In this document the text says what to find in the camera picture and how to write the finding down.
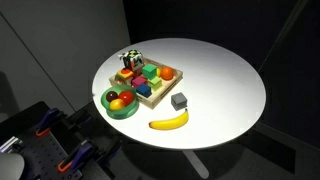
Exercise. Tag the black and white cube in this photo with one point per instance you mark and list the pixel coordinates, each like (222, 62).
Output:
(131, 60)

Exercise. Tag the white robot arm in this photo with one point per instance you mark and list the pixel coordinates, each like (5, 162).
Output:
(10, 166)

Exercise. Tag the yellow-green cube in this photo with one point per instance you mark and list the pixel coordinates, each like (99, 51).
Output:
(155, 84)

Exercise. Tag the blue cube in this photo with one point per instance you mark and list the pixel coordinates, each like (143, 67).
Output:
(143, 90)

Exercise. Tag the gray cube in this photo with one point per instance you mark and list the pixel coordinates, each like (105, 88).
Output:
(178, 100)

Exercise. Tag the green cube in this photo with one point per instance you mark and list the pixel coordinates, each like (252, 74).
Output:
(149, 71)

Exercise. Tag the magenta cube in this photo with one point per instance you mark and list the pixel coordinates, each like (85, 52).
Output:
(139, 81)

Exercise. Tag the wooden tray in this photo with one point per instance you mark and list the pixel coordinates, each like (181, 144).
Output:
(156, 100)

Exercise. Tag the orange ball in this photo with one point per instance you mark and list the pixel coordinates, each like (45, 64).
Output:
(167, 73)

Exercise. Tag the red apple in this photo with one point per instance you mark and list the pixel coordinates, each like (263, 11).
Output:
(127, 97)

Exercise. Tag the yellow banana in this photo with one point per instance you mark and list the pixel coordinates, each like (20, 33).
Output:
(168, 124)

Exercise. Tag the yellow block with red circle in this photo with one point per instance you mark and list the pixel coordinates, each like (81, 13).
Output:
(125, 73)

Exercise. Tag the green arch block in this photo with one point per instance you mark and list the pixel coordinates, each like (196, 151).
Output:
(119, 79)

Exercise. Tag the green bowl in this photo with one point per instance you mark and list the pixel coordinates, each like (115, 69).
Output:
(121, 113)

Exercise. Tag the yellow lemon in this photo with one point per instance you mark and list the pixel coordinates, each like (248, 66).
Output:
(117, 104)

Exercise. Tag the dark plum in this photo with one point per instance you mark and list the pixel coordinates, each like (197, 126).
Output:
(111, 96)

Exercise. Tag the white table leg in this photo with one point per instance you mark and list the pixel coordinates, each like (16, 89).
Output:
(196, 165)

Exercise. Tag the purple clamp with orange tip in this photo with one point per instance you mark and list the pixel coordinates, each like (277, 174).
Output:
(48, 120)
(78, 155)

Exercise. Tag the perforated mounting board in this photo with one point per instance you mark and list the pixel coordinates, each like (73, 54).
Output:
(43, 151)

